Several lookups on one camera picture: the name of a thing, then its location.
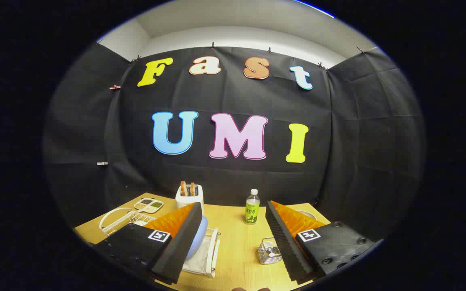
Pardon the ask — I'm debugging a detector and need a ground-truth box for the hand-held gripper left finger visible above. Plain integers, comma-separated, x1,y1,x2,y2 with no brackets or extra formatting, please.
93,202,203,285

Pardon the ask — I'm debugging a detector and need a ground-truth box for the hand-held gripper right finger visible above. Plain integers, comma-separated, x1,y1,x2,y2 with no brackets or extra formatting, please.
265,201,384,285

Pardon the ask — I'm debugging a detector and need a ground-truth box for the blue plate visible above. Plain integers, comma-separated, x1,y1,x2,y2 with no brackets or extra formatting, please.
185,215,209,260

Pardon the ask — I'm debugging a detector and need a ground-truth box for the metal wire basket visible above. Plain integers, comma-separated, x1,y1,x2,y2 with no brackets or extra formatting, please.
258,237,283,265

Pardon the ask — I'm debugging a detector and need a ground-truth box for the white wire dish rack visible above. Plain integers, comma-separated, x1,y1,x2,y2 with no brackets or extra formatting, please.
99,207,220,278

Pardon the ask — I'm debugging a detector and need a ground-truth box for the divided condiment dish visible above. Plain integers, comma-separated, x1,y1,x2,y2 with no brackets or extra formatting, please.
133,198,164,213

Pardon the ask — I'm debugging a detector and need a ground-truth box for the white toaster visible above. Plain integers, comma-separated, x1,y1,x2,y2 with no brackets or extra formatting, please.
175,185,204,215

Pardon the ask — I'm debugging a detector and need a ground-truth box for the green label drink bottle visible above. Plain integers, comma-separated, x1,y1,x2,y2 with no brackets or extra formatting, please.
244,189,260,225

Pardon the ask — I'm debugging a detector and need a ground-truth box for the black backdrop cloth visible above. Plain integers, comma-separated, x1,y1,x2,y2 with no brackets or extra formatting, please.
43,42,426,243

